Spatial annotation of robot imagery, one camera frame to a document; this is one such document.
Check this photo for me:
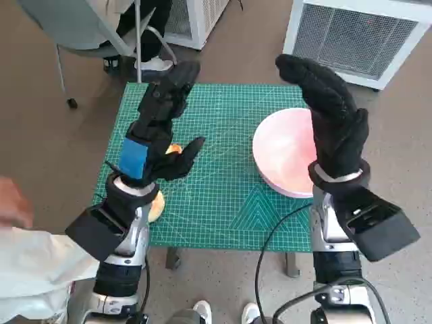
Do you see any black gloved right hand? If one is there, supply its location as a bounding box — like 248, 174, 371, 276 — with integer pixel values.
275, 53, 371, 180

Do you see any black left hand blue tape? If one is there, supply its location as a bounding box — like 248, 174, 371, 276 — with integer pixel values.
106, 60, 207, 190

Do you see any pink bowl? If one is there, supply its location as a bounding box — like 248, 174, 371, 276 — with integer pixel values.
252, 107, 320, 199

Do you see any round toy bread bun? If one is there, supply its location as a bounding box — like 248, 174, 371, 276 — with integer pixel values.
147, 191, 166, 223

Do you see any seated person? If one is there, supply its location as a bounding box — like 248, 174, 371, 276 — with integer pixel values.
100, 0, 173, 74

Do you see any small white grilled cabinet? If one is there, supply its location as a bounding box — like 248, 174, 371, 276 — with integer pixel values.
161, 0, 231, 51

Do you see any large white grilled air unit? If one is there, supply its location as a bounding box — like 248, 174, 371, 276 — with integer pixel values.
282, 0, 432, 91

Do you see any green cutting mat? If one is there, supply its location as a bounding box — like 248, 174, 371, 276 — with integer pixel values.
97, 82, 317, 252

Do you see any grey office chair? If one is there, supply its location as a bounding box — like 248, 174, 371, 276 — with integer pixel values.
20, 0, 179, 109

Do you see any grey table leg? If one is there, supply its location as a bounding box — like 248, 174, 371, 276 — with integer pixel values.
165, 247, 184, 270
286, 252, 301, 278

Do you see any white shoe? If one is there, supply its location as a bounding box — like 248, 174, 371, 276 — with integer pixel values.
192, 300, 213, 324
242, 302, 261, 324

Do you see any person in white clothes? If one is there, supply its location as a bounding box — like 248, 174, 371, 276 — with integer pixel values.
0, 175, 102, 324

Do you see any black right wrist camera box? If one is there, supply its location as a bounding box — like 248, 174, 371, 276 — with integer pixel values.
337, 187, 421, 263

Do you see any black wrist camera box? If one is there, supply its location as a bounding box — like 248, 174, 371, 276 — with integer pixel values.
337, 187, 421, 263
64, 204, 128, 263

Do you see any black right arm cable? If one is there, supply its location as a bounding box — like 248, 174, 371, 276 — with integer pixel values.
254, 203, 319, 324

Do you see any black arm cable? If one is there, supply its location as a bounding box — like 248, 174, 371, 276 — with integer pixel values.
254, 203, 319, 324
136, 215, 152, 320

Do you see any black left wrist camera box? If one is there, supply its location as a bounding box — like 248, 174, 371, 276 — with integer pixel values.
64, 204, 128, 263

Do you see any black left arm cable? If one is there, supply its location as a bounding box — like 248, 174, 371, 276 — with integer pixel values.
136, 215, 152, 320

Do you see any black looped shoulder cable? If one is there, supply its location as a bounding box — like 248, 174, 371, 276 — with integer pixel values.
272, 276, 393, 324

